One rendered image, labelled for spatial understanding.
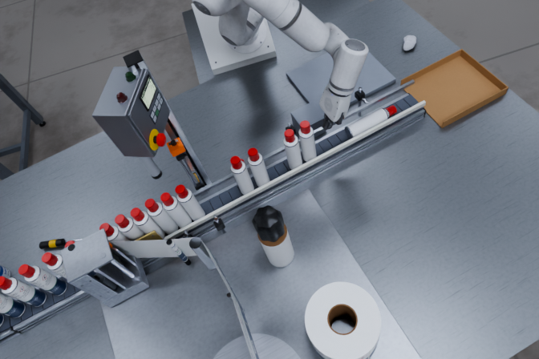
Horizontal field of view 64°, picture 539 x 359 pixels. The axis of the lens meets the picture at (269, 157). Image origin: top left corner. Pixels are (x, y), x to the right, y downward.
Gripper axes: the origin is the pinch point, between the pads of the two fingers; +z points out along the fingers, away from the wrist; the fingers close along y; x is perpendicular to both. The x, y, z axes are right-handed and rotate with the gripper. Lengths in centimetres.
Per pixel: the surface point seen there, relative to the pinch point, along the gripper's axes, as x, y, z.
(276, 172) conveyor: -15.5, -1.5, 21.9
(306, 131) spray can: -9.3, 1.1, 0.2
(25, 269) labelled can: -101, 0, 32
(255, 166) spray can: -27.6, 2.0, 10.0
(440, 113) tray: 50, 6, 3
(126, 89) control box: -65, -8, -23
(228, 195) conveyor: -33.9, -2.2, 28.7
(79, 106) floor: -66, -186, 133
